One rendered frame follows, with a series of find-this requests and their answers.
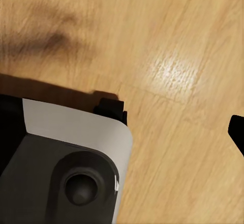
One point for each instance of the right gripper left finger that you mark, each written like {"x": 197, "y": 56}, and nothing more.
{"x": 12, "y": 133}

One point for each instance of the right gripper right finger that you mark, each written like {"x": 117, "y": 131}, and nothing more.
{"x": 236, "y": 131}

